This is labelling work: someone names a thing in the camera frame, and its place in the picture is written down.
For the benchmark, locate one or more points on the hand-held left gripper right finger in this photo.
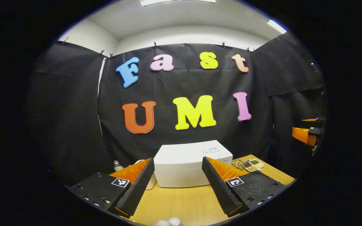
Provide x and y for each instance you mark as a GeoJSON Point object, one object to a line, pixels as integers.
{"type": "Point", "coordinates": [218, 186]}

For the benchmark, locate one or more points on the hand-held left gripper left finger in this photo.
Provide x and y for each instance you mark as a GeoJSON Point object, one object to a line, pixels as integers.
{"type": "Point", "coordinates": [138, 186]}

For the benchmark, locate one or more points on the white toaster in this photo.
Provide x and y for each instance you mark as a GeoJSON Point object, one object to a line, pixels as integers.
{"type": "Point", "coordinates": [151, 183]}

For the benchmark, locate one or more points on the green label drink bottle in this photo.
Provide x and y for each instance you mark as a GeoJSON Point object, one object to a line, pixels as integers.
{"type": "Point", "coordinates": [117, 166]}

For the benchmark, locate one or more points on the white microwave oven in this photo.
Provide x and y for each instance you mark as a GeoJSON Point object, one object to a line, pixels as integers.
{"type": "Point", "coordinates": [179, 164]}

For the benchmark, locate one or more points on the ceiling light panel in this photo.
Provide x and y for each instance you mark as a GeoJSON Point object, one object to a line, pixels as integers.
{"type": "Point", "coordinates": [276, 26]}
{"type": "Point", "coordinates": [174, 2]}

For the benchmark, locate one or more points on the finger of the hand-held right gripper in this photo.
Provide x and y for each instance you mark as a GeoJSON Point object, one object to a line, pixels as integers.
{"type": "Point", "coordinates": [316, 119]}
{"type": "Point", "coordinates": [302, 134]}

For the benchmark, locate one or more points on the white divided condiment dish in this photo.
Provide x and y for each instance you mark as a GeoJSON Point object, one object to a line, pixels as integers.
{"type": "Point", "coordinates": [255, 165]}

